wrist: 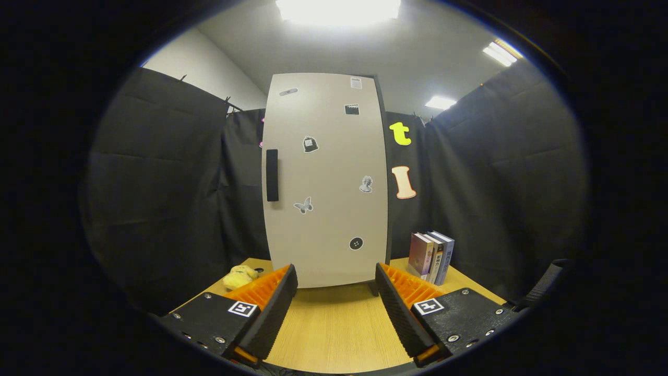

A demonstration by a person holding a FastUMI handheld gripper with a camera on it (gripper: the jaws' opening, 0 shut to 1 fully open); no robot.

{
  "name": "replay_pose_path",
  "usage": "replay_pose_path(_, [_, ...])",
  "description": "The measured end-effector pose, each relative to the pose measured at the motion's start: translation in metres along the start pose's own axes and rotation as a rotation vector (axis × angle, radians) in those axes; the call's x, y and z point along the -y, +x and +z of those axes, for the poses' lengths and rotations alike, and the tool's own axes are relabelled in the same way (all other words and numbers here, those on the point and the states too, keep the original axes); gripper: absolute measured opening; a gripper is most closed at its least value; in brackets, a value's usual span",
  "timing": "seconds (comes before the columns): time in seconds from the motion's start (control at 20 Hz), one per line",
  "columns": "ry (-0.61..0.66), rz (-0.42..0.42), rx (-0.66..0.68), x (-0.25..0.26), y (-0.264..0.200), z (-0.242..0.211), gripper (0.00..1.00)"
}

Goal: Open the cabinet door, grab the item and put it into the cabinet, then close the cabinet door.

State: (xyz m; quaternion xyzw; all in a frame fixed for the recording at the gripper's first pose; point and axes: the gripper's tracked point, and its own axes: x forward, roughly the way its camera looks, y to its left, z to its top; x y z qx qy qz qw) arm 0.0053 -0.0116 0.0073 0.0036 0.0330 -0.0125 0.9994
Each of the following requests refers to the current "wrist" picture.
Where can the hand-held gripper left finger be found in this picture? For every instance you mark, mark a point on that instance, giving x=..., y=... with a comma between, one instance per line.
x=271, y=318

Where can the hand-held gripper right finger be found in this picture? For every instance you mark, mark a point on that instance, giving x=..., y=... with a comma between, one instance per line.
x=401, y=318

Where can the beige cabinet door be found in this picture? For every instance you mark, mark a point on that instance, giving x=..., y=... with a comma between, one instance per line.
x=334, y=156

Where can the yellow plush toy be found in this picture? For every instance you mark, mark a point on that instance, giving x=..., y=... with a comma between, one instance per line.
x=239, y=277

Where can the dark spine book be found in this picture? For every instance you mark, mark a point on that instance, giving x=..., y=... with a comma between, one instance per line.
x=438, y=263

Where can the pink purple book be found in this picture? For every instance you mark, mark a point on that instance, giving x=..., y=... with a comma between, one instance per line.
x=419, y=255

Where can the blue grey book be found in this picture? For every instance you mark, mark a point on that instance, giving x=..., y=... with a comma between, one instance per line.
x=448, y=258

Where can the black backdrop cloth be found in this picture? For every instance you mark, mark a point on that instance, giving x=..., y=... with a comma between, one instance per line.
x=167, y=183

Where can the small ceiling light panel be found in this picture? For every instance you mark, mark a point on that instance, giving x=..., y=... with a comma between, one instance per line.
x=440, y=102

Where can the long ceiling light strip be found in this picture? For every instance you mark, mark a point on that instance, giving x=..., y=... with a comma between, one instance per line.
x=500, y=53

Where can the large ceiling light panel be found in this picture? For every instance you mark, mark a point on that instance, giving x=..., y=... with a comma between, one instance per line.
x=339, y=10

